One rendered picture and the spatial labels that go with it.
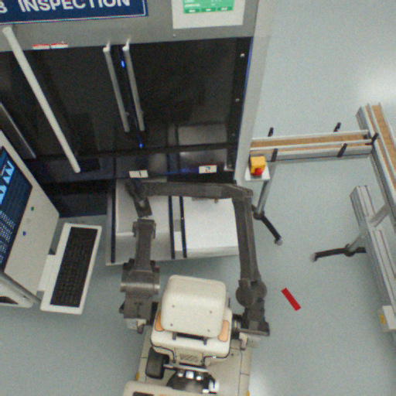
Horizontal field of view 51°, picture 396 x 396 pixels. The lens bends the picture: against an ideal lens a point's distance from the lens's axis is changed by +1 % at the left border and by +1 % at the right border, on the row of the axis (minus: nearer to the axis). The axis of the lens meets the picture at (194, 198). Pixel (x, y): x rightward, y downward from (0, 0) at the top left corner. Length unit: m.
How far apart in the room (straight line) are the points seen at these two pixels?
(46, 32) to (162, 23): 0.35
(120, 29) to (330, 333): 2.22
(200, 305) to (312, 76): 2.93
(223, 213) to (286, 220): 1.09
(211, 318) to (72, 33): 1.00
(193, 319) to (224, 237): 0.69
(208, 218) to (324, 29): 2.82
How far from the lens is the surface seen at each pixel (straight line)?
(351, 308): 2.96
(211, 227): 2.02
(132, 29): 1.38
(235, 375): 2.46
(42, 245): 2.10
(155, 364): 1.99
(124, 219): 2.07
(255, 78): 1.57
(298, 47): 4.20
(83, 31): 1.40
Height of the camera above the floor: 2.72
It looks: 62 degrees down
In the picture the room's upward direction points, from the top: 2 degrees counter-clockwise
